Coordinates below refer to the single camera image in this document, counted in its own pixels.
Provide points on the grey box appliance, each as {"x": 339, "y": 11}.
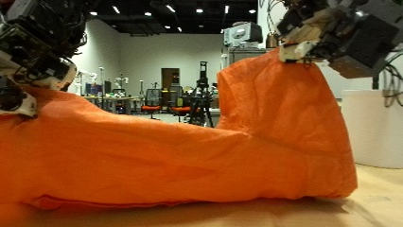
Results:
{"x": 244, "y": 34}

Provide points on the black tripod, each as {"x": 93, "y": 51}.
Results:
{"x": 202, "y": 115}

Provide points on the orange seat office chair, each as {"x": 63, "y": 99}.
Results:
{"x": 151, "y": 108}
{"x": 180, "y": 110}

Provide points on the wooden office desk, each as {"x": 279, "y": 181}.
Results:
{"x": 114, "y": 98}

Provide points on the brown door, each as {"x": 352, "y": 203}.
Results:
{"x": 171, "y": 77}

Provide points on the black camera rig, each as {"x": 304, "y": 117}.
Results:
{"x": 204, "y": 80}

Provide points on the orange button shirt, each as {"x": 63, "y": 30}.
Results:
{"x": 168, "y": 157}

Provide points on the copper kettle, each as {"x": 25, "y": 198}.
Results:
{"x": 272, "y": 41}

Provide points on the low grey counter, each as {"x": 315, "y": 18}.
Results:
{"x": 215, "y": 116}

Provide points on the white round plant pot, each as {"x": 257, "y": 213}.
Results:
{"x": 375, "y": 132}

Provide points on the grey drawer cabinet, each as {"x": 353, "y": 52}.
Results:
{"x": 246, "y": 53}

